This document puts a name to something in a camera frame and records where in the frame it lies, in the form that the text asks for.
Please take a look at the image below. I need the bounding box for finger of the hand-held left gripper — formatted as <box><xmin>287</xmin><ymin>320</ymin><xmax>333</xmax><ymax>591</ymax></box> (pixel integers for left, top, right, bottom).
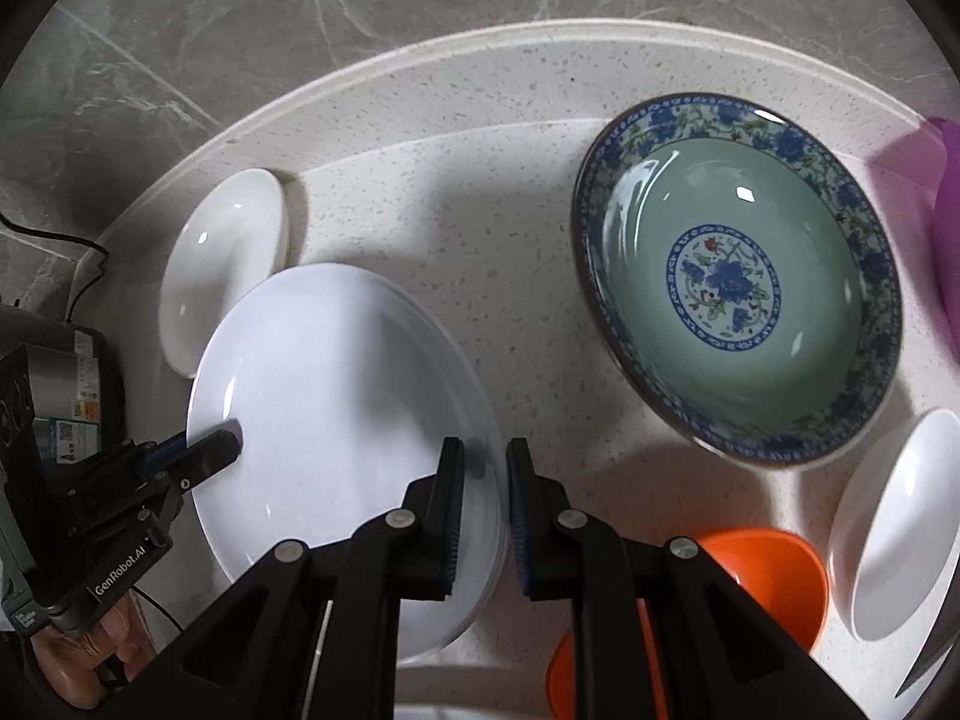
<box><xmin>64</xmin><ymin>429</ymin><xmax>242</xmax><ymax>542</ymax></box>

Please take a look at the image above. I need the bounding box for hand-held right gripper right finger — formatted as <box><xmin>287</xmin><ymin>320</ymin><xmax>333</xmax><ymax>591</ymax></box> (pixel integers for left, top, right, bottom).
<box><xmin>506</xmin><ymin>436</ymin><xmax>863</xmax><ymax>720</ymax></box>

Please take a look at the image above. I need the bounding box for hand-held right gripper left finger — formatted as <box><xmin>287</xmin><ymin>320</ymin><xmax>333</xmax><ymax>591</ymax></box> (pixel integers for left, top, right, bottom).
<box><xmin>124</xmin><ymin>436</ymin><xmax>466</xmax><ymax>720</ymax></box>

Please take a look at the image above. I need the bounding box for large white plate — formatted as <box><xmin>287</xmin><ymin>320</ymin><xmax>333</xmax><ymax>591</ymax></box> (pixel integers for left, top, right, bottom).
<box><xmin>186</xmin><ymin>262</ymin><xmax>492</xmax><ymax>616</ymax></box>
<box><xmin>375</xmin><ymin>274</ymin><xmax>505</xmax><ymax>665</ymax></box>

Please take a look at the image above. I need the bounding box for orange plastic bowl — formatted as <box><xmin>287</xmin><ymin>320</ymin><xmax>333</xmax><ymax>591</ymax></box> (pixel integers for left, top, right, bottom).
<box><xmin>546</xmin><ymin>529</ymin><xmax>830</xmax><ymax>720</ymax></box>

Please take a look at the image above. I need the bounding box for person's left hand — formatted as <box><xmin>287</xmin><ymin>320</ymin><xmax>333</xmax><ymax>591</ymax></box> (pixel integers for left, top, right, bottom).
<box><xmin>30</xmin><ymin>592</ymin><xmax>162</xmax><ymax>710</ymax></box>

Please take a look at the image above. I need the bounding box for grey kitchen appliance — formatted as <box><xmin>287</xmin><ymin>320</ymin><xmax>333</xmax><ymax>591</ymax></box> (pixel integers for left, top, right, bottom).
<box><xmin>0</xmin><ymin>304</ymin><xmax>125</xmax><ymax>466</ymax></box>

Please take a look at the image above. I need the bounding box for small white oval dish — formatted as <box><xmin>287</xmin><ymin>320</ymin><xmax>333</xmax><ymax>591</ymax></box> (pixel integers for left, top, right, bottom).
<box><xmin>159</xmin><ymin>169</ymin><xmax>290</xmax><ymax>380</ymax></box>

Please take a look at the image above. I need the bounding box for blue floral green bowl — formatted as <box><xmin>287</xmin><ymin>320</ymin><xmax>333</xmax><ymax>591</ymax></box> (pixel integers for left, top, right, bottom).
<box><xmin>571</xmin><ymin>94</ymin><xmax>905</xmax><ymax>470</ymax></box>

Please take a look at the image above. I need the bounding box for white ceramic bowl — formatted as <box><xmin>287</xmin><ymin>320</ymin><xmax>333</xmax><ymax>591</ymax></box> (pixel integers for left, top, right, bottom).
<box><xmin>825</xmin><ymin>409</ymin><xmax>960</xmax><ymax>642</ymax></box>

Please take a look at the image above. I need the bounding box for purple plastic bowl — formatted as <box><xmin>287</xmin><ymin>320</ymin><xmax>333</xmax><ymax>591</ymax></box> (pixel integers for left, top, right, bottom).
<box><xmin>926</xmin><ymin>116</ymin><xmax>960</xmax><ymax>383</ymax></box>

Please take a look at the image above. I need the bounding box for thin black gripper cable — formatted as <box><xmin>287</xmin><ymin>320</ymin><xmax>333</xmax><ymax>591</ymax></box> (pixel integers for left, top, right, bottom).
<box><xmin>127</xmin><ymin>589</ymin><xmax>185</xmax><ymax>631</ymax></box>

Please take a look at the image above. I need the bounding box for black power cable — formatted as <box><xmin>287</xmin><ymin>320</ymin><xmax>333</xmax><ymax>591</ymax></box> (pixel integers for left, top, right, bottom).
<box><xmin>0</xmin><ymin>210</ymin><xmax>110</xmax><ymax>316</ymax></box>

